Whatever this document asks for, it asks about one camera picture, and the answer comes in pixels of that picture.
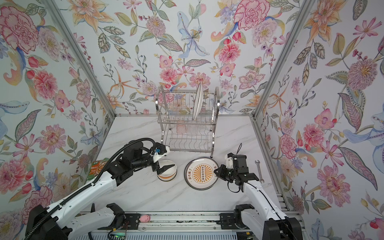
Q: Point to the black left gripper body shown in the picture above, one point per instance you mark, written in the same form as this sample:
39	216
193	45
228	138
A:
155	163

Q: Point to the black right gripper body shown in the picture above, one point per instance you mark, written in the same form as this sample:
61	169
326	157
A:
229	172

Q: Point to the orange white bowl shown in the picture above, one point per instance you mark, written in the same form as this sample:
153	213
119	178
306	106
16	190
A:
170	173

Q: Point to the white plate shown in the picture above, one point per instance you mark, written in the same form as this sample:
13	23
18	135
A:
198	102
199	173

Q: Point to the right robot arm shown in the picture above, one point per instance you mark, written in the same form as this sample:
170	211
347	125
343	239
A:
262	217

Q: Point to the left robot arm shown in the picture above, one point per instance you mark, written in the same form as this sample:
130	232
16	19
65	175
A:
61	220

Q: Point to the two-tier metal dish rack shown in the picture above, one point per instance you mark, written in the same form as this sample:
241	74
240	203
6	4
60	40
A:
177	108

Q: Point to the metal wrench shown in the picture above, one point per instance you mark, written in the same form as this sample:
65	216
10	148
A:
260	176

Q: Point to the green snack packet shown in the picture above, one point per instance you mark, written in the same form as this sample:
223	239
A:
96	168

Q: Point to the pink rimmed glass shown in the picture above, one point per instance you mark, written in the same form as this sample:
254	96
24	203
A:
181	129

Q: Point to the pink small toy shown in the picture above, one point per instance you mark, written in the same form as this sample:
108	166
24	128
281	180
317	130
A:
145	218

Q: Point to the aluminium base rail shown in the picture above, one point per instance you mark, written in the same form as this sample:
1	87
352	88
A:
170	222

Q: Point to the aluminium corner frame post left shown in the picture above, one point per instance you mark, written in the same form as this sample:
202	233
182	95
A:
68	36

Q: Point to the aluminium corner frame post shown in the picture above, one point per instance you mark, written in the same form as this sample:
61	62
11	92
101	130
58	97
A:
281	61
68	36

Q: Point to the aluminium corner frame post right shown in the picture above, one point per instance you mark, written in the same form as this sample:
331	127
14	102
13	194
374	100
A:
281	61

